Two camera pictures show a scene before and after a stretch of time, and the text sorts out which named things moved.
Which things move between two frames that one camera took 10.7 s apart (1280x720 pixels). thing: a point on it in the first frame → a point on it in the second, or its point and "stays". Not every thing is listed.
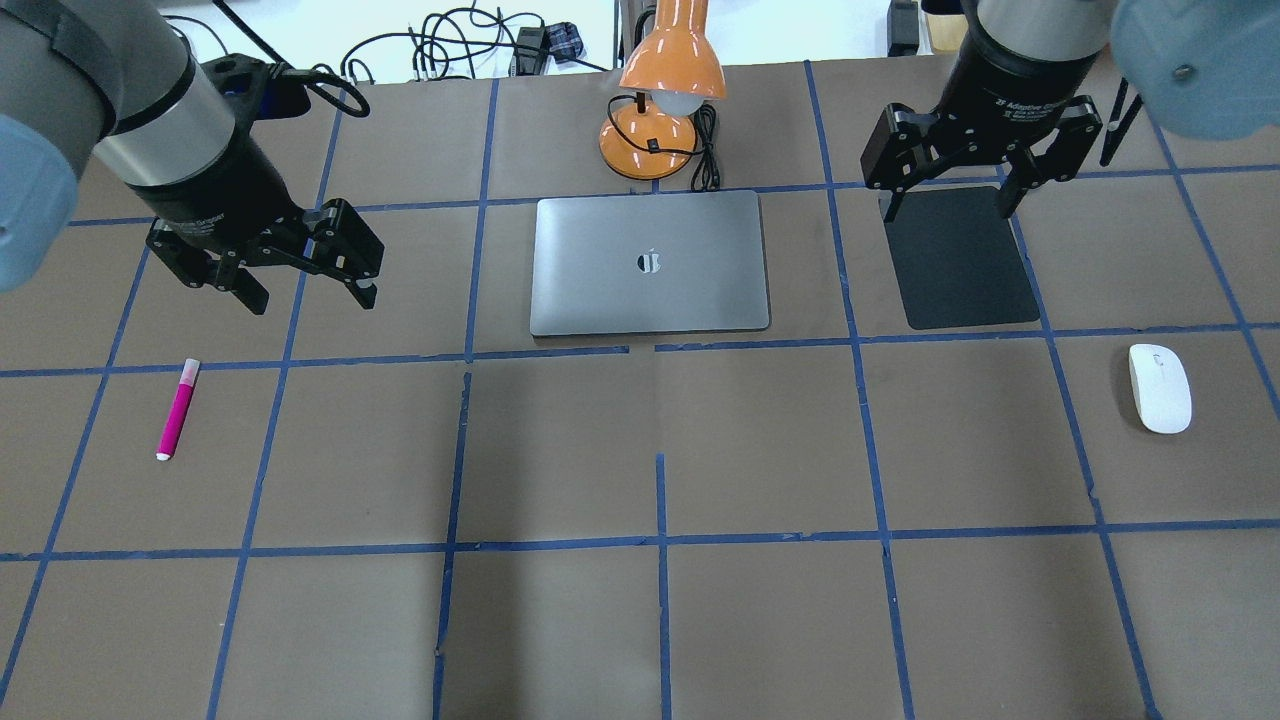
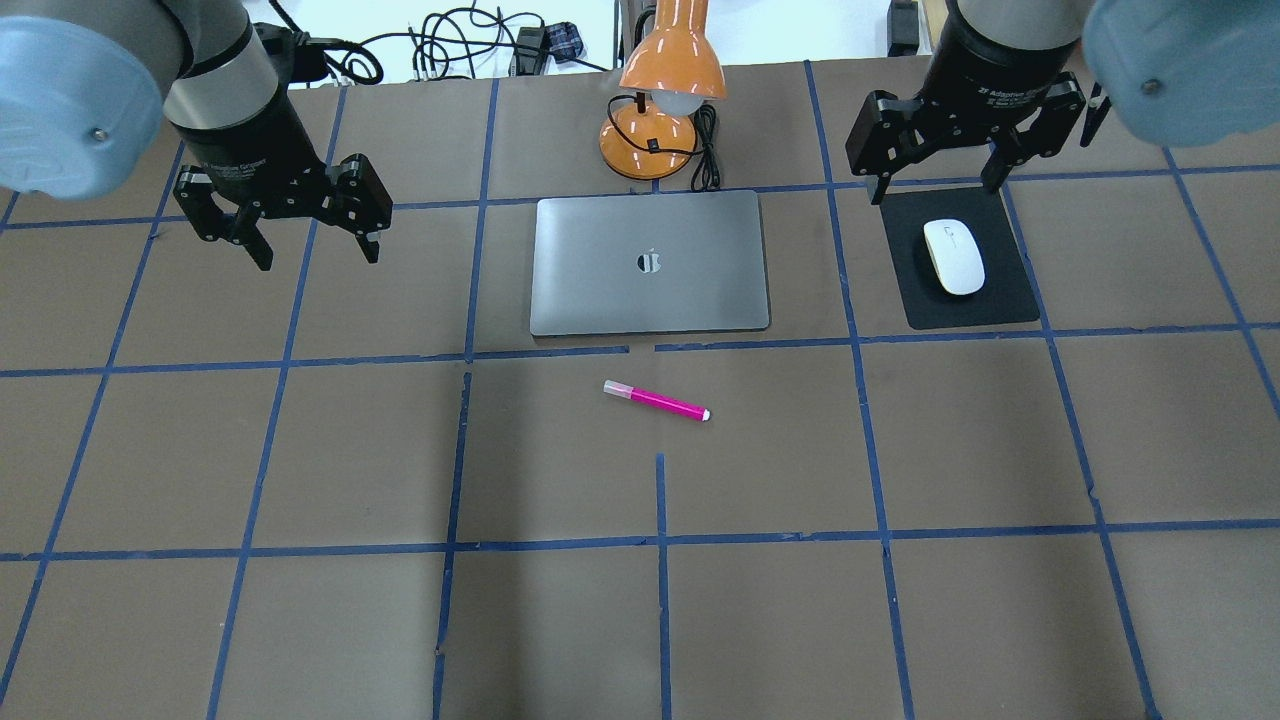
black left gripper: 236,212 → 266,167
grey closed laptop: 648,264 stays
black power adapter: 529,50 stays
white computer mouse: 1162,388 → 957,255
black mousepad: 957,260 stays
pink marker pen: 178,410 → 649,399
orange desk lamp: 673,68 stays
